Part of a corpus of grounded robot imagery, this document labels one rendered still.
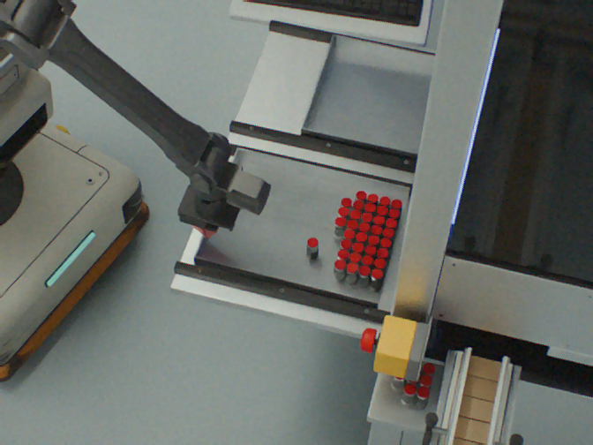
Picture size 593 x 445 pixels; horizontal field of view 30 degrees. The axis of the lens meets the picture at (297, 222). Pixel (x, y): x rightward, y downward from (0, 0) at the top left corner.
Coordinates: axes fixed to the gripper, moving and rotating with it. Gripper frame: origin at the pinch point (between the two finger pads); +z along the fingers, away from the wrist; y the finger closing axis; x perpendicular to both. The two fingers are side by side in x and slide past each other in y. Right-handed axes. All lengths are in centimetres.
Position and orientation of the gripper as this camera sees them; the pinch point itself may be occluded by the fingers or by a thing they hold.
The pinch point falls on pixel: (208, 233)
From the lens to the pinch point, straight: 202.7
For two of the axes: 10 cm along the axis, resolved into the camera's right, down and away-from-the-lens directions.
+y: 9.6, 2.8, -0.8
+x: 2.8, -7.9, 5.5
